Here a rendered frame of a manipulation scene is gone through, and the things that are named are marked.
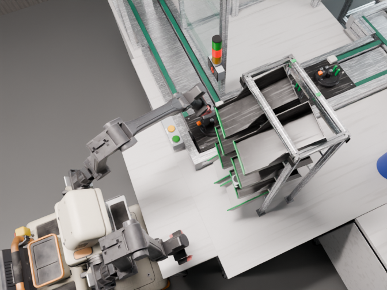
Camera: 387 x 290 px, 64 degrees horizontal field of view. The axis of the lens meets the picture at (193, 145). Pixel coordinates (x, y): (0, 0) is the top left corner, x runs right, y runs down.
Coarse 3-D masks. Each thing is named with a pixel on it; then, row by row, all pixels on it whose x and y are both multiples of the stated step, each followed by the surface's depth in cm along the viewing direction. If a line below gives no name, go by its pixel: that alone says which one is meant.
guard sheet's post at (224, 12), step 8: (224, 0) 123; (224, 8) 127; (224, 16) 131; (224, 24) 135; (224, 32) 139; (224, 40) 145; (224, 48) 150; (224, 56) 155; (224, 64) 160; (224, 80) 173; (224, 88) 180
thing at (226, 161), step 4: (216, 144) 144; (220, 148) 144; (220, 152) 144; (236, 152) 140; (220, 156) 143; (224, 156) 142; (228, 156) 141; (232, 156) 140; (220, 160) 140; (224, 160) 142; (228, 160) 141; (224, 164) 141; (228, 164) 140; (232, 164) 137; (224, 168) 139
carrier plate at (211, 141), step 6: (192, 114) 179; (186, 120) 177; (192, 120) 177; (198, 120) 177; (192, 126) 175; (198, 126) 175; (192, 132) 174; (198, 132) 174; (198, 138) 172; (204, 138) 172; (210, 138) 172; (216, 138) 171; (198, 144) 171; (210, 144) 170; (204, 150) 169
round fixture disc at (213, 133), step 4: (216, 116) 175; (200, 120) 174; (204, 120) 174; (208, 120) 174; (216, 120) 174; (204, 124) 173; (208, 124) 173; (216, 124) 173; (200, 128) 172; (208, 128) 172; (212, 128) 172; (204, 132) 171; (208, 132) 171; (212, 132) 171; (208, 136) 172; (212, 136) 171
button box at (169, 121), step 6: (162, 120) 179; (168, 120) 179; (168, 126) 178; (174, 126) 177; (168, 132) 176; (174, 132) 176; (168, 138) 179; (180, 138) 174; (174, 144) 173; (180, 144) 174
